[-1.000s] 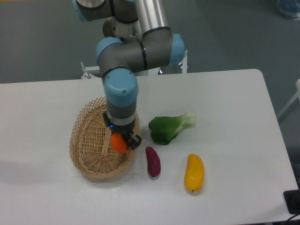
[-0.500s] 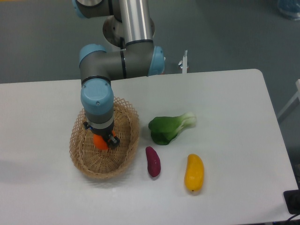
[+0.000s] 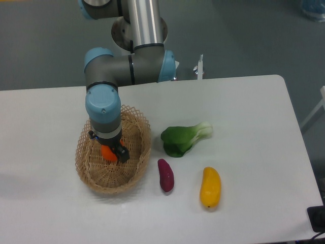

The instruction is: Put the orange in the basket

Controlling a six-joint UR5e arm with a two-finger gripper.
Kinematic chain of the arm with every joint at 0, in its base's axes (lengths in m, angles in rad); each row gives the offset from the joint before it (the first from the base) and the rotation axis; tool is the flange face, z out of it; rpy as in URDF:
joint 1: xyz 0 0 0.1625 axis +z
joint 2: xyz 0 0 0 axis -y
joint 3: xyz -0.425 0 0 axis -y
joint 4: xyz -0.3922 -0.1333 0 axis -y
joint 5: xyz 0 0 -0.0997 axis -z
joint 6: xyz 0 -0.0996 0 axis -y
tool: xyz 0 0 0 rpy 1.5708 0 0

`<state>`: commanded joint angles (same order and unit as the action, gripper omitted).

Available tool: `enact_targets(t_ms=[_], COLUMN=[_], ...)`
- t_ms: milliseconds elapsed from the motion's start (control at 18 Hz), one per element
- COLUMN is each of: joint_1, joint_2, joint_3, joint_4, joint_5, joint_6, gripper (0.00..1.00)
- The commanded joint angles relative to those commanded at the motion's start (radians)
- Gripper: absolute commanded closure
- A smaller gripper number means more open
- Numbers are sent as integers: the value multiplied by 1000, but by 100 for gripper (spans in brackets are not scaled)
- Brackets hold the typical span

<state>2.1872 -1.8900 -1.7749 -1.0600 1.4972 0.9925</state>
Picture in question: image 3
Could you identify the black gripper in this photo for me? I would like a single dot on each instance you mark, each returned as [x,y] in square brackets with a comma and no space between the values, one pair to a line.
[118,149]

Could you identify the orange fruit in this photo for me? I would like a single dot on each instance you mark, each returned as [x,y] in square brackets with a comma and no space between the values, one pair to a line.
[107,154]

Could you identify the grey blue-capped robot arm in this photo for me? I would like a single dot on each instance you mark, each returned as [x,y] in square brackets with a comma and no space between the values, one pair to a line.
[148,62]

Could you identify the woven wicker basket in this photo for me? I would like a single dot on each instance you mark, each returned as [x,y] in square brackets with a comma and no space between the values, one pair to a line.
[113,177]

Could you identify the purple sweet potato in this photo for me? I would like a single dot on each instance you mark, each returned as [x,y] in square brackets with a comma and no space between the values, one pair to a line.
[166,175]

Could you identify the green bok choy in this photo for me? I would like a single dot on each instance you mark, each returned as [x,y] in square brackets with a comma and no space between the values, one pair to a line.
[178,140]

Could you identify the yellow mango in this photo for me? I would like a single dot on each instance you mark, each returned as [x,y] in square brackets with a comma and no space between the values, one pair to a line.
[210,191]

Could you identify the black device at table edge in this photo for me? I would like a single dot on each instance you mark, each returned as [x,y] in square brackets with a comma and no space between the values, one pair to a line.
[316,217]

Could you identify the blue bag in corner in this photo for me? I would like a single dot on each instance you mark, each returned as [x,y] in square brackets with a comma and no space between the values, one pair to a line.
[313,9]

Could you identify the white pedestal base frame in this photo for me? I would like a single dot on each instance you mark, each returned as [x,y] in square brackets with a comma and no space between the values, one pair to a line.
[198,70]

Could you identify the white frame at right edge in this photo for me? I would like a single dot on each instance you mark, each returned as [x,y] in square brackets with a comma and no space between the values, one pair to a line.
[314,114]

